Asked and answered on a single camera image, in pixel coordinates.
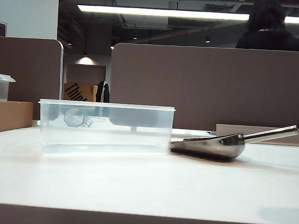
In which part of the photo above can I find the black hanging jacket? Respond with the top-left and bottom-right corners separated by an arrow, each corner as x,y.
95,80 -> 112,104

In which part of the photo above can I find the transparent plastic storage container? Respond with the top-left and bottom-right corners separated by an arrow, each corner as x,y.
34,98 -> 177,166

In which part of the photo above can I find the person in black top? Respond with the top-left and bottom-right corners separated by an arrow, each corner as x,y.
235,0 -> 299,53

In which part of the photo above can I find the octagonal clear drinking glass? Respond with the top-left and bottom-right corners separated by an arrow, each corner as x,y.
63,107 -> 94,129

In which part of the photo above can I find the long ceiling light strip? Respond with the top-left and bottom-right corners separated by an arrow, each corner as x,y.
76,1 -> 299,28

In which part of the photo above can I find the printed Think cardboard box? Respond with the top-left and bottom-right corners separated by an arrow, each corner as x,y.
61,82 -> 99,103

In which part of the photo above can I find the brown cardboard box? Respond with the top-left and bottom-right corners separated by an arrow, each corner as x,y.
0,100 -> 35,138

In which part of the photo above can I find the wide brown desk partition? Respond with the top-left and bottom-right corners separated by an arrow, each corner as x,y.
106,38 -> 299,139

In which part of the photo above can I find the brown rounded desk partition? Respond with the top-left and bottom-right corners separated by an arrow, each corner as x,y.
0,35 -> 66,123

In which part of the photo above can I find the distant brown partition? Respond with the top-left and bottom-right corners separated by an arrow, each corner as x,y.
64,62 -> 107,87

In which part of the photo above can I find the metal ice scoop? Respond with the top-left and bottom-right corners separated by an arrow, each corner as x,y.
169,116 -> 299,165

